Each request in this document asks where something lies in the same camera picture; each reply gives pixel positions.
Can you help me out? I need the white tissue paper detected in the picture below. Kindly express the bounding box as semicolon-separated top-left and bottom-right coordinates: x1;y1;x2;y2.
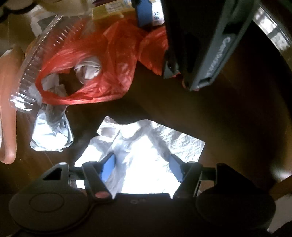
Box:
74;116;207;194

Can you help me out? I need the blue box with white label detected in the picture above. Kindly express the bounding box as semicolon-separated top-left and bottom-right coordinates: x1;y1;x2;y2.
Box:
135;0;165;27

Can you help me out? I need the pink plastic object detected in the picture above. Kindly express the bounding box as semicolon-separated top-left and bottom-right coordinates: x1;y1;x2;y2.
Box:
0;47;25;164

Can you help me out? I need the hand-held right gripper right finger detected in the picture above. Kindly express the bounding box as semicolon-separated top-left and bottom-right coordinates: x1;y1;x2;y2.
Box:
169;154;242;199

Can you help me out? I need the yellow cardboard box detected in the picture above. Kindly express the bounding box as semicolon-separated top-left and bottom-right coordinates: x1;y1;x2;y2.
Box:
92;0;135;23

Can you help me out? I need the shiny metal bar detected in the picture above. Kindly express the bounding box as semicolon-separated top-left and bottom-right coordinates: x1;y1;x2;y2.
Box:
252;5;289;60

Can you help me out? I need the red plastic bag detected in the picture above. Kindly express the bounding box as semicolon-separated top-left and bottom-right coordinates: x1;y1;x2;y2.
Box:
35;18;180;106

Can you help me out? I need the clear plastic container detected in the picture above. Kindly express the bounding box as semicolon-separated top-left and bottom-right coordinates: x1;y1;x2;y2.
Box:
9;14;92;112

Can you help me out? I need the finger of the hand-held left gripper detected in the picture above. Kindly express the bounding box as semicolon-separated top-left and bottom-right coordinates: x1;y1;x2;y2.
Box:
163;53;183;79

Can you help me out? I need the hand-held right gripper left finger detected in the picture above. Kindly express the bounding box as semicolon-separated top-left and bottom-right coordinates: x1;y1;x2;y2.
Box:
41;153;117;203

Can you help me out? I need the crumpled white tissue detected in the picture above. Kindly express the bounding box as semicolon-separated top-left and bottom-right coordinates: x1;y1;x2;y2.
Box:
42;73;66;96
74;56;102;86

